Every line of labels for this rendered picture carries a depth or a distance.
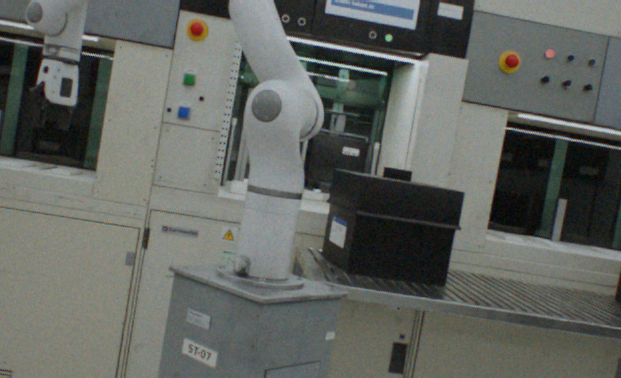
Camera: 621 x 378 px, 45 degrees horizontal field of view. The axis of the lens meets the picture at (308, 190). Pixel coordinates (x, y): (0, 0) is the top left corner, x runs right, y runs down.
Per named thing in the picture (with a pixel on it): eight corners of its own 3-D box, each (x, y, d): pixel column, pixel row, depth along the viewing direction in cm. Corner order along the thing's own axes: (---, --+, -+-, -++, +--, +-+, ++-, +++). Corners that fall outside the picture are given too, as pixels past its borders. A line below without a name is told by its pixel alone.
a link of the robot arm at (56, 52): (64, 46, 176) (62, 59, 176) (87, 53, 184) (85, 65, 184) (35, 42, 178) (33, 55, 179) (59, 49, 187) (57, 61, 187)
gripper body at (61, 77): (60, 54, 175) (53, 102, 176) (87, 62, 185) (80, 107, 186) (34, 51, 178) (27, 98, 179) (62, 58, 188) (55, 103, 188)
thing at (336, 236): (319, 254, 218) (329, 196, 217) (409, 267, 224) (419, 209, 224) (346, 274, 191) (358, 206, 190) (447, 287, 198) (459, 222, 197)
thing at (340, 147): (299, 189, 285) (313, 106, 283) (295, 186, 305) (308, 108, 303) (363, 199, 287) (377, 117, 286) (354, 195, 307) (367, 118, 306)
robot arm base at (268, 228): (261, 291, 151) (277, 199, 150) (198, 269, 163) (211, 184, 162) (320, 288, 165) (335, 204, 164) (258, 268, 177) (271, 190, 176)
